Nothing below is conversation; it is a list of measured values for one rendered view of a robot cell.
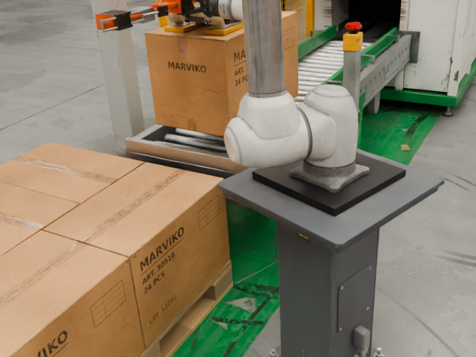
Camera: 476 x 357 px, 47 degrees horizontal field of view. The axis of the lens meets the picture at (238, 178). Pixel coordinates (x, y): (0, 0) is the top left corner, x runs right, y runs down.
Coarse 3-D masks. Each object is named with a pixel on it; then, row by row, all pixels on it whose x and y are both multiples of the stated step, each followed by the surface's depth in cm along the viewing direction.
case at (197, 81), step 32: (160, 32) 225; (192, 32) 222; (288, 32) 247; (160, 64) 228; (192, 64) 219; (224, 64) 211; (288, 64) 253; (160, 96) 236; (192, 96) 226; (224, 96) 217; (192, 128) 233; (224, 128) 224
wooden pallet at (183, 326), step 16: (224, 272) 237; (208, 288) 234; (224, 288) 240; (192, 304) 218; (208, 304) 234; (176, 320) 209; (192, 320) 225; (160, 336) 201; (176, 336) 217; (144, 352) 194; (160, 352) 203
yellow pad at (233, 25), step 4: (224, 20) 219; (228, 20) 219; (232, 20) 228; (236, 20) 227; (228, 24) 220; (232, 24) 219; (236, 24) 221; (240, 24) 221; (208, 28) 216; (212, 28) 216; (216, 28) 215; (220, 28) 214; (224, 28) 214; (228, 28) 215; (232, 28) 216; (236, 28) 218; (240, 28) 221; (204, 32) 216; (208, 32) 215; (212, 32) 214; (216, 32) 213; (220, 32) 212; (224, 32) 212; (228, 32) 214; (232, 32) 217
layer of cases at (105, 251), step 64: (0, 192) 222; (64, 192) 219; (128, 192) 216; (192, 192) 213; (0, 256) 181; (64, 256) 179; (128, 256) 177; (192, 256) 211; (0, 320) 153; (64, 320) 156; (128, 320) 183
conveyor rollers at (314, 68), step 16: (320, 48) 399; (336, 48) 393; (304, 64) 362; (320, 64) 357; (336, 64) 360; (368, 64) 351; (304, 80) 336; (320, 80) 331; (304, 96) 303; (176, 128) 272; (176, 144) 254; (192, 144) 258; (208, 144) 254; (224, 144) 251
